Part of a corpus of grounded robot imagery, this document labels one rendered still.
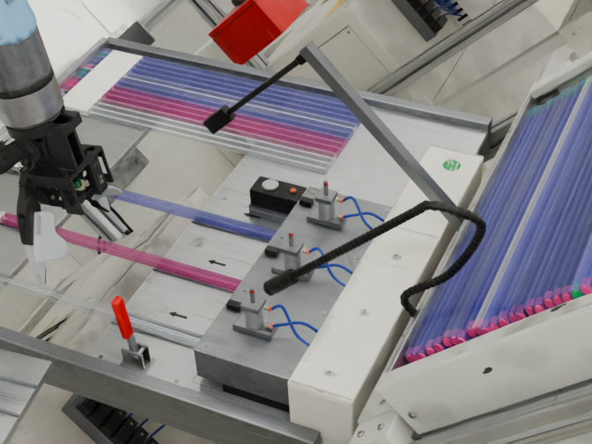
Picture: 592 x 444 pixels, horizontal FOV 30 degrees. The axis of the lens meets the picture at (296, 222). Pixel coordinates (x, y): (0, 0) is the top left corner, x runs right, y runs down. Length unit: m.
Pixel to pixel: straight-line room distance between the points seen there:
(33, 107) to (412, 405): 0.53
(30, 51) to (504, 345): 0.60
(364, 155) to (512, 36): 1.51
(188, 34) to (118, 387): 1.94
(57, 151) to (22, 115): 0.06
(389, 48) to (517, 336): 1.76
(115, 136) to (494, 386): 0.91
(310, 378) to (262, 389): 0.09
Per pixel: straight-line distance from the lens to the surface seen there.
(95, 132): 1.82
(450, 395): 1.12
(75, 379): 1.44
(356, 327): 1.32
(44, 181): 1.32
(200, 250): 1.56
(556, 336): 1.01
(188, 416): 1.37
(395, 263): 1.40
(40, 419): 1.81
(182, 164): 2.98
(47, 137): 1.31
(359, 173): 1.67
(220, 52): 2.39
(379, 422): 1.20
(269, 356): 1.32
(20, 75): 1.25
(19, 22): 1.24
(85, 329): 1.89
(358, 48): 2.75
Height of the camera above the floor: 2.19
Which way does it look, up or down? 44 degrees down
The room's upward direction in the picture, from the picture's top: 60 degrees clockwise
